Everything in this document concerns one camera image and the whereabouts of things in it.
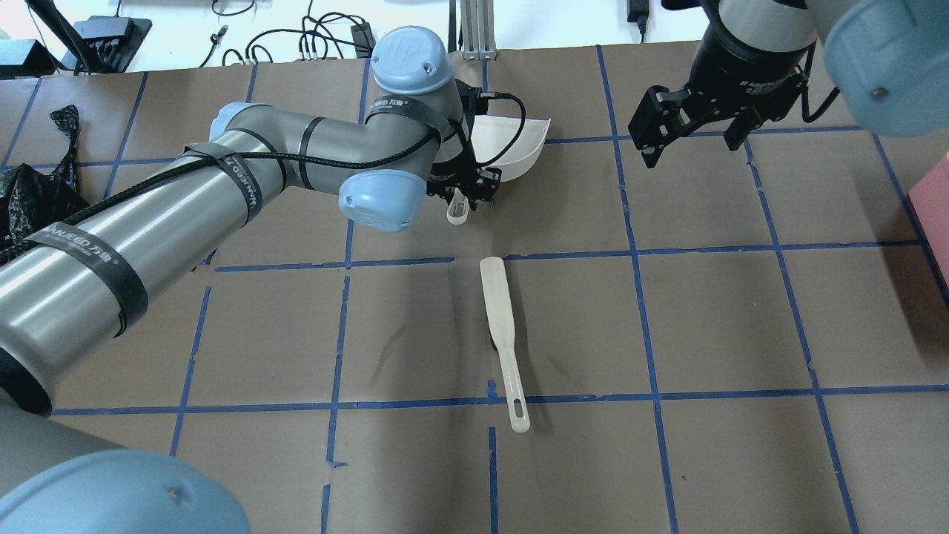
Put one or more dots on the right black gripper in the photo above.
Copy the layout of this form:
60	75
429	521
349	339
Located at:
730	67

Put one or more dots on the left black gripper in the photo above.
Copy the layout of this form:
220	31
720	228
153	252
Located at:
470	186

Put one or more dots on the beige plastic dustpan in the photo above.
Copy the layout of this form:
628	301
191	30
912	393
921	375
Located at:
489	136

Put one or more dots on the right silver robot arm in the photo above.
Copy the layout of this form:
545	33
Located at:
886	59

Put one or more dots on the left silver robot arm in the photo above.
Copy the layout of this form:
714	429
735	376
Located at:
74	285

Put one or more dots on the pink plastic bin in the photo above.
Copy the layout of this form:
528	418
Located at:
929	197

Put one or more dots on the black bag lined bin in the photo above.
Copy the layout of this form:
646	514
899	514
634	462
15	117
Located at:
32	199

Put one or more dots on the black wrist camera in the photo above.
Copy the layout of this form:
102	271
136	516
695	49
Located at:
472	99

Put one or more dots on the aluminium frame post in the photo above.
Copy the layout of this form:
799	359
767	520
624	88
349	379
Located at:
477	30

